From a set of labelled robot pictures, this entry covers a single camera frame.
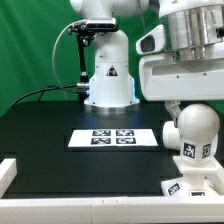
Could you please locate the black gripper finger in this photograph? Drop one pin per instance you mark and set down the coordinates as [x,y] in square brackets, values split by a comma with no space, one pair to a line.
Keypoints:
[173,108]

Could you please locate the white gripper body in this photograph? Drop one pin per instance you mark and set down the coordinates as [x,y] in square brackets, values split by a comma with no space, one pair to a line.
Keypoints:
[162,79]

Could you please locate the white lamp bulb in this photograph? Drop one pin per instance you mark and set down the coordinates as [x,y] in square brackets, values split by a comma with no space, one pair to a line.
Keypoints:
[198,125]

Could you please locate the white lamp base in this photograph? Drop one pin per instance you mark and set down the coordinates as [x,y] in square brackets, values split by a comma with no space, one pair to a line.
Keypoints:
[198,179]

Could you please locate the white lamp hood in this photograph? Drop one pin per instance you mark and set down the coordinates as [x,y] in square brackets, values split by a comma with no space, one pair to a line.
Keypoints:
[171,136]

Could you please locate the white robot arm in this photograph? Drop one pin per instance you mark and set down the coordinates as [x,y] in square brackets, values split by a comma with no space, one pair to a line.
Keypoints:
[182,58]

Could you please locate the white marker sheet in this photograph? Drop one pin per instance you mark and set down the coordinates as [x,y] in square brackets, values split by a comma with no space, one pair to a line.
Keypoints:
[112,137]

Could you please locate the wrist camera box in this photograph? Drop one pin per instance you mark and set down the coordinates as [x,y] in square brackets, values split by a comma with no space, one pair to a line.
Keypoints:
[152,42]

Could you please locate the black camera on stand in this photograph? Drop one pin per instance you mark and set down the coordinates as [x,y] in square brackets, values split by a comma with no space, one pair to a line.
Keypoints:
[85,31]

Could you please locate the white front rail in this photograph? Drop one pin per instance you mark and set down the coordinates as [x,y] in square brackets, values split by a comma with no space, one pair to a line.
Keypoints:
[115,210]

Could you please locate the white rail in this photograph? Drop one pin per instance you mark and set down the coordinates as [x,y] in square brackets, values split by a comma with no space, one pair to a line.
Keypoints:
[115,210]
[8,171]

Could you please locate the white left rail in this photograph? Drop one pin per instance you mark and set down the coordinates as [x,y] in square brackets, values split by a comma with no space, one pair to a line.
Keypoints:
[8,171]

